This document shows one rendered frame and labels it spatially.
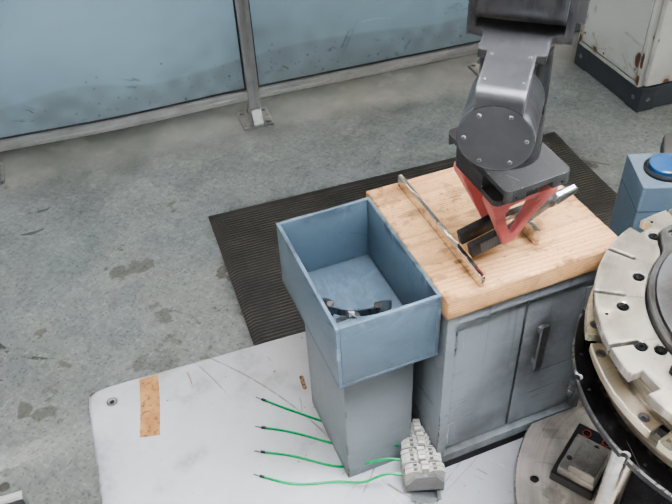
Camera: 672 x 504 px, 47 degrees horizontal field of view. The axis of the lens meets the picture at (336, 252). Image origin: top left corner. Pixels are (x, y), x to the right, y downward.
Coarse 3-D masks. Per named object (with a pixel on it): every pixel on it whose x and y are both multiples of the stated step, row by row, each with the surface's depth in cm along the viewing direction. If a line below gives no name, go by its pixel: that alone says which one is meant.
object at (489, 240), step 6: (486, 234) 72; (492, 234) 72; (474, 240) 72; (480, 240) 72; (486, 240) 72; (492, 240) 72; (498, 240) 73; (468, 246) 72; (474, 246) 72; (480, 246) 72; (486, 246) 73; (492, 246) 73; (468, 252) 73; (474, 252) 73; (480, 252) 73
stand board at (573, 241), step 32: (384, 192) 84; (448, 192) 83; (416, 224) 79; (448, 224) 79; (544, 224) 78; (576, 224) 78; (416, 256) 76; (448, 256) 75; (480, 256) 75; (512, 256) 75; (544, 256) 75; (576, 256) 75; (448, 288) 72; (480, 288) 72; (512, 288) 73
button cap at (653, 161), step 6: (654, 156) 90; (660, 156) 90; (666, 156) 90; (654, 162) 89; (660, 162) 89; (666, 162) 89; (654, 168) 89; (660, 168) 88; (666, 168) 88; (660, 174) 89; (666, 174) 88
